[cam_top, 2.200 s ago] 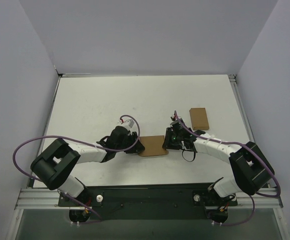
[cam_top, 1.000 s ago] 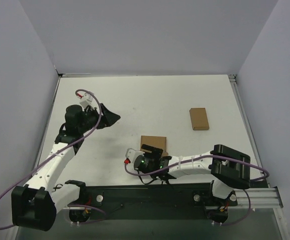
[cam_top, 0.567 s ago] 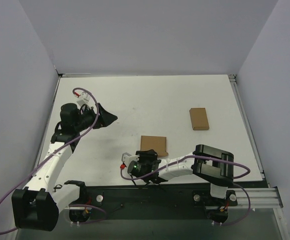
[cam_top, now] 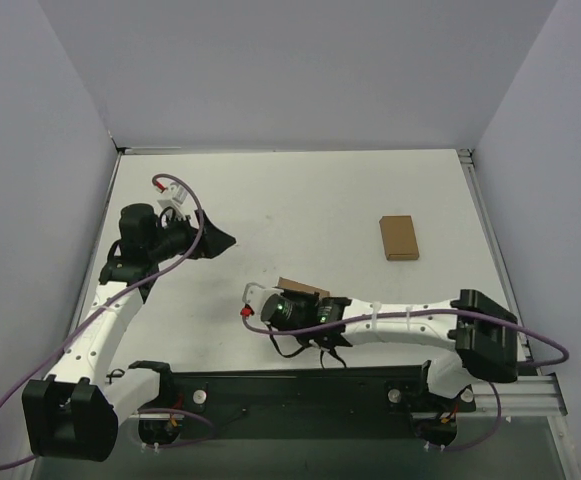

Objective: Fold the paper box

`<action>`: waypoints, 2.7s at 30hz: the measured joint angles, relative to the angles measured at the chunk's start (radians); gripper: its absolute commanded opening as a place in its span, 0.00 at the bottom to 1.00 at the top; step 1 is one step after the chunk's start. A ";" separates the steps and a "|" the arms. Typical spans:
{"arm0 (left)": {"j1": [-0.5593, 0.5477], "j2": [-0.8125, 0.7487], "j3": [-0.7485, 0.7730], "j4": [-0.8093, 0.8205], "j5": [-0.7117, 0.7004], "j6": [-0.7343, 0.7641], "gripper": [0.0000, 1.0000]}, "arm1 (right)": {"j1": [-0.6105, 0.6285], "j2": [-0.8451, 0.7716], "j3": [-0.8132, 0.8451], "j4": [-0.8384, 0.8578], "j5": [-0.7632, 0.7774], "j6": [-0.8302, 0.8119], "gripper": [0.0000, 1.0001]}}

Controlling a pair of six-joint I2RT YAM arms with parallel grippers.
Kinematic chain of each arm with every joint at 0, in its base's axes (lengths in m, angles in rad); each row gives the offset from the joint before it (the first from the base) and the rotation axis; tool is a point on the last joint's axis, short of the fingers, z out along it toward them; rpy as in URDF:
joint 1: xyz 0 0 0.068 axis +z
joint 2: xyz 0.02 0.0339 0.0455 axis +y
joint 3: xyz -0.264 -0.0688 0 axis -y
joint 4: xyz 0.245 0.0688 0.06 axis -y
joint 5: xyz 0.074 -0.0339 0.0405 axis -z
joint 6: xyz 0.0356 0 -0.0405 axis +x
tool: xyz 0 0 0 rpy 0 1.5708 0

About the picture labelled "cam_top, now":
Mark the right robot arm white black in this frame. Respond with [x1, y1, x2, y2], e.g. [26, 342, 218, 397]
[244, 284, 518, 399]

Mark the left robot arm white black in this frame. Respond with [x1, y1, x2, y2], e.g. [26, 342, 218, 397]
[22, 203, 236, 462]

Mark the small folded cardboard box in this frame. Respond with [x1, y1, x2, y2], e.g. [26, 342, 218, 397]
[379, 215, 419, 261]

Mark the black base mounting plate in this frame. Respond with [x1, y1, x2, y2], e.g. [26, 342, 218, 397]
[131, 366, 503, 452]

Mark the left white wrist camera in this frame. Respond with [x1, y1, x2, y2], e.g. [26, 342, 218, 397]
[154, 180, 188, 219]

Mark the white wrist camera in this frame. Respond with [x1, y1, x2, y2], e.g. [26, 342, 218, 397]
[154, 180, 188, 219]
[240, 282, 283, 318]

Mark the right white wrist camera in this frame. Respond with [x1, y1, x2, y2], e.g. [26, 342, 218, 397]
[240, 282, 283, 318]

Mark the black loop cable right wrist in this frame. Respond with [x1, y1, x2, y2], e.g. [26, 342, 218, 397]
[268, 332, 349, 371]

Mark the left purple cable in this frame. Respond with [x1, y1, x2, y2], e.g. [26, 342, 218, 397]
[0, 172, 216, 471]

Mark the aluminium frame rail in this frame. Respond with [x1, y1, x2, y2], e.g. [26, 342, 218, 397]
[458, 148, 526, 321]

